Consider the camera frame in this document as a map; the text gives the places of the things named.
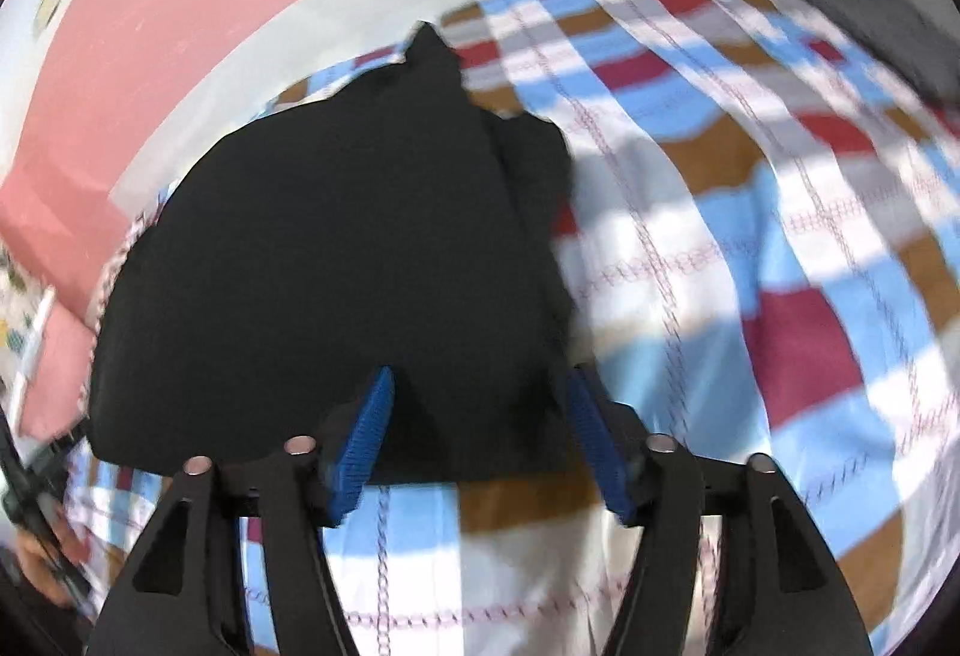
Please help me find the black large garment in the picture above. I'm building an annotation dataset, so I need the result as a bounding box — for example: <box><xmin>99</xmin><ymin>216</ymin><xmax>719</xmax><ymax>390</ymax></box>
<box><xmin>88</xmin><ymin>26</ymin><xmax>573</xmax><ymax>482</ymax></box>

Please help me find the person's left hand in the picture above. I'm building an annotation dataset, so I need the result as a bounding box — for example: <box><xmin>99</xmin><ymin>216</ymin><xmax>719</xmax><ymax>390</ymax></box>
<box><xmin>14</xmin><ymin>510</ymin><xmax>89</xmax><ymax>609</ymax></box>

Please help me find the pineapple print storage box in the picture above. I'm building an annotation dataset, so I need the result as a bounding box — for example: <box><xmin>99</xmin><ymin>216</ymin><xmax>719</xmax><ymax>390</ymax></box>
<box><xmin>0</xmin><ymin>243</ymin><xmax>57</xmax><ymax>408</ymax></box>

